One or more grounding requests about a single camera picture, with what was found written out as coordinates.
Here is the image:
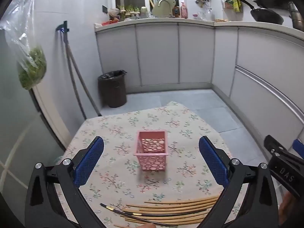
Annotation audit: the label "white kitchen cabinet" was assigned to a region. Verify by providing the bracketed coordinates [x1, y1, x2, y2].
[95, 24, 304, 145]

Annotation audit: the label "brown trash bin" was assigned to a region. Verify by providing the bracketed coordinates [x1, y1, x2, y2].
[98, 70, 127, 108]

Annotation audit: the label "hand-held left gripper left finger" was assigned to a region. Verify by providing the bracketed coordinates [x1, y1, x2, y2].
[28, 136, 112, 228]

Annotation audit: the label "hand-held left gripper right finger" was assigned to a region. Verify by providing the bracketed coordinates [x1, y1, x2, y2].
[198, 135, 279, 228]

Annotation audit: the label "black wall hook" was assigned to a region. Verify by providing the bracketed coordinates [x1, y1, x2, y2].
[56, 21, 70, 33]

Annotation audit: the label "white countertop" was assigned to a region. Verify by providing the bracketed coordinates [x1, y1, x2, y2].
[94, 18, 304, 44]

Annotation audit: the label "black bin liner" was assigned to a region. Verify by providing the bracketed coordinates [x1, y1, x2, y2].
[98, 70, 127, 80]

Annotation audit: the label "grey faucet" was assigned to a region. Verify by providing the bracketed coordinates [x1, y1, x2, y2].
[158, 0, 172, 17]

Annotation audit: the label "bunch of wooden chopsticks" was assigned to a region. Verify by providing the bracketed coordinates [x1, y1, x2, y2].
[114, 196, 222, 228]

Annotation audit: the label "grey hose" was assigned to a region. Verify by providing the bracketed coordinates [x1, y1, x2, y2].
[62, 31, 102, 120]

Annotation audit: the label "plastic bag of greens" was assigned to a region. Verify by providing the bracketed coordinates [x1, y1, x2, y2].
[0, 0, 47, 91]

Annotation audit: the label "clear glass jar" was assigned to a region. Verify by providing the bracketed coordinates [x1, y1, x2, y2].
[198, 8, 213, 21]

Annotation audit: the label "bunch of green onions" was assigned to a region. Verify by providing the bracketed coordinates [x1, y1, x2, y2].
[116, 5, 141, 21]

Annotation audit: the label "green cutting board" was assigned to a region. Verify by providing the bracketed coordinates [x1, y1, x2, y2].
[152, 0, 176, 18]

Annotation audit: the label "person's right hand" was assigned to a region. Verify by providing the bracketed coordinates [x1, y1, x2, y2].
[278, 191, 300, 226]

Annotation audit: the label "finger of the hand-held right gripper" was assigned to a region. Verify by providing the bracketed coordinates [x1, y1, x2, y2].
[264, 135, 288, 158]
[292, 138, 304, 159]

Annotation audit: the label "floral tablecloth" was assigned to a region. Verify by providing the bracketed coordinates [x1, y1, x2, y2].
[53, 101, 252, 228]

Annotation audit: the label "black wok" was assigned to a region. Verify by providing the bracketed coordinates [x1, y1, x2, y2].
[235, 0, 284, 25]

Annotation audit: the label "pink perforated plastic basket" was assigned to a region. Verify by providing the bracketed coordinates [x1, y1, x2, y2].
[133, 130, 169, 172]

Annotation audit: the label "green yellow packets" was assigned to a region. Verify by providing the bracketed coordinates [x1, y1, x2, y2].
[223, 0, 243, 13]

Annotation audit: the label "grey metal pipe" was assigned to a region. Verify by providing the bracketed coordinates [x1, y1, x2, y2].
[288, 1, 304, 32]

